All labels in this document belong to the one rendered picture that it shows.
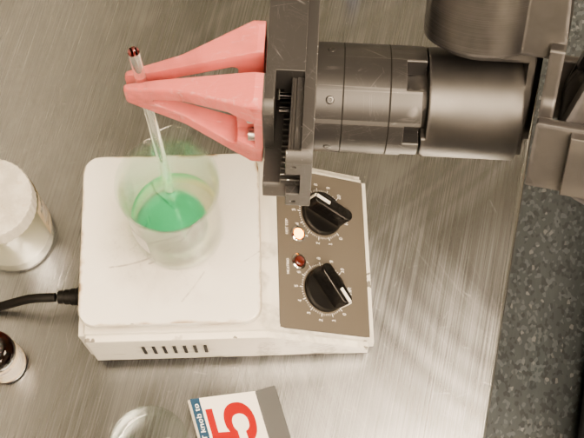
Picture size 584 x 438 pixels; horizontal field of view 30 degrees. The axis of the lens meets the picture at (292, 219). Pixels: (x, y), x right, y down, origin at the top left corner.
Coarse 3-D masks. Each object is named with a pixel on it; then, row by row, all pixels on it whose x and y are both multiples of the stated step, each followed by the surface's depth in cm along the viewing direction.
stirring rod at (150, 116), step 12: (132, 48) 53; (132, 60) 54; (144, 72) 56; (156, 120) 61; (156, 132) 62; (156, 144) 63; (156, 156) 65; (168, 168) 67; (168, 180) 68; (168, 192) 70
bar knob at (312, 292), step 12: (324, 264) 74; (312, 276) 75; (324, 276) 74; (336, 276) 74; (312, 288) 74; (324, 288) 74; (336, 288) 74; (312, 300) 74; (324, 300) 75; (336, 300) 74; (348, 300) 74
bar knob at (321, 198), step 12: (312, 204) 76; (324, 204) 76; (336, 204) 76; (312, 216) 76; (324, 216) 77; (336, 216) 76; (348, 216) 76; (312, 228) 76; (324, 228) 77; (336, 228) 77
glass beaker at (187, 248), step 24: (144, 144) 66; (168, 144) 67; (192, 144) 66; (120, 168) 66; (144, 168) 69; (192, 168) 70; (216, 168) 66; (120, 192) 66; (216, 192) 65; (216, 216) 68; (144, 240) 67; (168, 240) 66; (192, 240) 67; (216, 240) 70; (168, 264) 70; (192, 264) 71
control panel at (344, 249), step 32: (352, 192) 79; (288, 224) 76; (352, 224) 78; (288, 256) 75; (320, 256) 76; (352, 256) 78; (288, 288) 74; (352, 288) 77; (288, 320) 73; (320, 320) 74; (352, 320) 76
